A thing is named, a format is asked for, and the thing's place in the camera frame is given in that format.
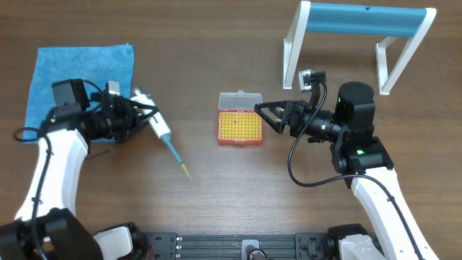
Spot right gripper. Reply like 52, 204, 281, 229
253, 100, 310, 139

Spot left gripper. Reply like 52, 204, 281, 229
96, 90, 160, 143

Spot white pipette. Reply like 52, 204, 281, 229
129, 87, 194, 181

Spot red and yellow tip box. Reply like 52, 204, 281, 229
217, 90, 265, 147

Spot blue cloth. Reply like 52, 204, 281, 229
22, 43, 136, 144

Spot white and blue stand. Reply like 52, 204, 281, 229
282, 0, 437, 96

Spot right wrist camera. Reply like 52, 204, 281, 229
298, 69, 316, 93

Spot black cable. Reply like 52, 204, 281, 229
12, 78, 117, 260
287, 79, 365, 188

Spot mounting rail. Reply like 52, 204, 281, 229
144, 233, 333, 260

